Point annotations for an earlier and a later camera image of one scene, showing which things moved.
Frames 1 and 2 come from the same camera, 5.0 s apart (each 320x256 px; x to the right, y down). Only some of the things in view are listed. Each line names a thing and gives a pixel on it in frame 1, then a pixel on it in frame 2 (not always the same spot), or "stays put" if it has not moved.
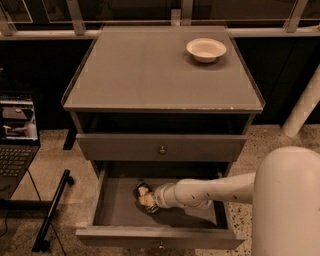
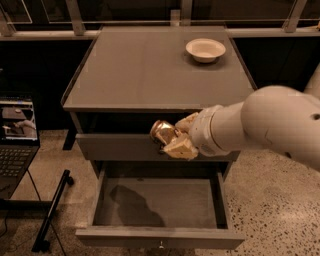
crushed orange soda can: [145, 196] → [162, 131]
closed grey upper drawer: [161, 147] stays put
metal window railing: [76, 28] stays put
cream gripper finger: [147, 200] → [182, 150]
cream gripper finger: [142, 190] → [185, 126]
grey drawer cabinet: [144, 107] stays put
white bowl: [206, 50] stays put
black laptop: [19, 139] stays put
